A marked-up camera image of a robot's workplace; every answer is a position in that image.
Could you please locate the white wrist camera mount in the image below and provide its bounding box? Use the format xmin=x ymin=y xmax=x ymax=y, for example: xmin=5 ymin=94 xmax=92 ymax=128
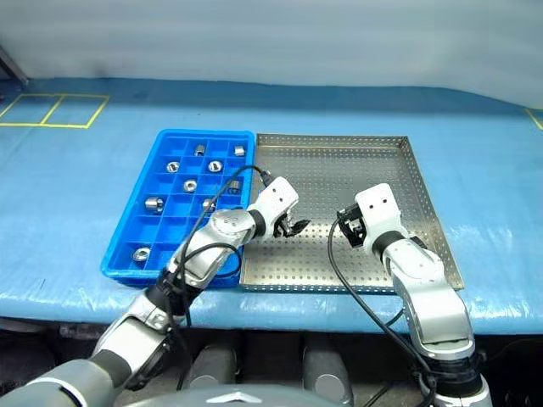
xmin=354 ymin=182 xmax=403 ymax=255
xmin=256 ymin=176 xmax=299 ymax=221

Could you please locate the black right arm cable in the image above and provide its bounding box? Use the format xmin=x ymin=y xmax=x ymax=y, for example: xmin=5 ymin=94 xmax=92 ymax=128
xmin=327 ymin=215 xmax=438 ymax=407

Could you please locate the grey rounded shape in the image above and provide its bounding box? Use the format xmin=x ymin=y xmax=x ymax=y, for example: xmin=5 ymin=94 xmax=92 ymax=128
xmin=301 ymin=341 xmax=355 ymax=406
xmin=186 ymin=343 xmax=238 ymax=389

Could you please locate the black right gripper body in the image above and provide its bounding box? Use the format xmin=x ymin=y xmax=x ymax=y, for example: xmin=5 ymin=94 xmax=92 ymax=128
xmin=341 ymin=204 xmax=369 ymax=249

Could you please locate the perforated steel tray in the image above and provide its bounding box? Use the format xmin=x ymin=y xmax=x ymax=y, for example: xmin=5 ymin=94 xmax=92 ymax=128
xmin=239 ymin=133 xmax=465 ymax=295

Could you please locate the dark metal post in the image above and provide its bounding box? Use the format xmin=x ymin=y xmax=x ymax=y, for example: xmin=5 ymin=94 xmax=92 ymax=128
xmin=0 ymin=44 xmax=30 ymax=86

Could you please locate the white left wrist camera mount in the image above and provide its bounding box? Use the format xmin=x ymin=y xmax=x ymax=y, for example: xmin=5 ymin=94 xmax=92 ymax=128
xmin=256 ymin=176 xmax=299 ymax=221

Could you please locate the blue compartment tray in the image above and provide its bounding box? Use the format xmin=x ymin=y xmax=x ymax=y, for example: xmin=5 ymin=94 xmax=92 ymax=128
xmin=99 ymin=128 xmax=256 ymax=290

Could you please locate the grey robot torso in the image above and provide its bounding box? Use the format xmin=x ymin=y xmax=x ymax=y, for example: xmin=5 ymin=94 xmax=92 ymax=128
xmin=114 ymin=383 xmax=355 ymax=407

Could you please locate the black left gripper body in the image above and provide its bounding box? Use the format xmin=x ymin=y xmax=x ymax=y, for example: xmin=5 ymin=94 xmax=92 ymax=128
xmin=271 ymin=209 xmax=299 ymax=238

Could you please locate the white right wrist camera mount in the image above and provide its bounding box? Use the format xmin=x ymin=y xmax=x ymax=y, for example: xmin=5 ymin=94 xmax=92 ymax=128
xmin=354 ymin=182 xmax=403 ymax=255

